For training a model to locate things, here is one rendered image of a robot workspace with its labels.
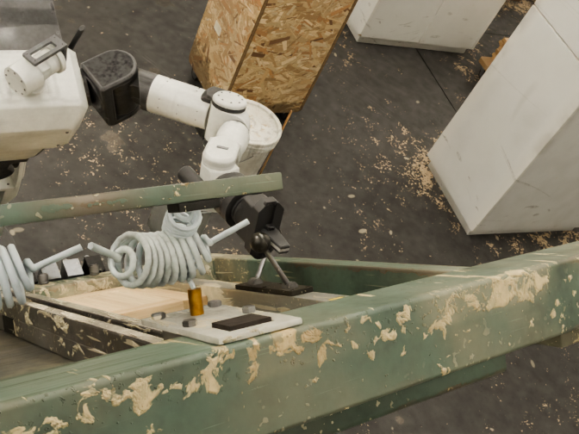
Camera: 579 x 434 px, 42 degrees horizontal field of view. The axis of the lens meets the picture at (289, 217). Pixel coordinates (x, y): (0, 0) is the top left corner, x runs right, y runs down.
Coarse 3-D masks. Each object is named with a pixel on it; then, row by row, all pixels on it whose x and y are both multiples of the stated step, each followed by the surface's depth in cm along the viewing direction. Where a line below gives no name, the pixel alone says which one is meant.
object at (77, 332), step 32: (192, 224) 87; (192, 256) 87; (0, 288) 170; (192, 288) 87; (0, 320) 157; (32, 320) 137; (64, 320) 121; (96, 320) 113; (128, 320) 110; (160, 320) 86; (192, 320) 81; (288, 320) 78; (64, 352) 123; (96, 352) 110
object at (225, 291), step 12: (168, 288) 176; (180, 288) 171; (204, 288) 161; (216, 288) 156; (228, 288) 152; (228, 300) 153; (240, 300) 149; (252, 300) 145; (264, 300) 142; (276, 300) 138; (288, 300) 135; (300, 300) 132; (312, 300) 129; (324, 300) 127; (276, 312) 139
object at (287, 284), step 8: (256, 232) 134; (264, 232) 134; (256, 240) 133; (264, 240) 133; (256, 248) 133; (264, 248) 133; (272, 256) 136; (272, 264) 136; (280, 272) 137; (288, 280) 138
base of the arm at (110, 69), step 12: (96, 60) 173; (108, 60) 173; (120, 60) 173; (132, 60) 174; (84, 72) 172; (96, 72) 171; (108, 72) 171; (120, 72) 172; (132, 72) 172; (96, 84) 170; (108, 84) 170; (120, 84) 171; (96, 96) 173; (108, 96) 172; (96, 108) 178; (108, 108) 175; (108, 120) 179; (120, 120) 182
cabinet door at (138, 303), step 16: (112, 288) 190; (128, 288) 186; (144, 288) 183; (160, 288) 179; (80, 304) 171; (96, 304) 168; (112, 304) 166; (128, 304) 163; (144, 304) 158; (160, 304) 156; (176, 304) 156
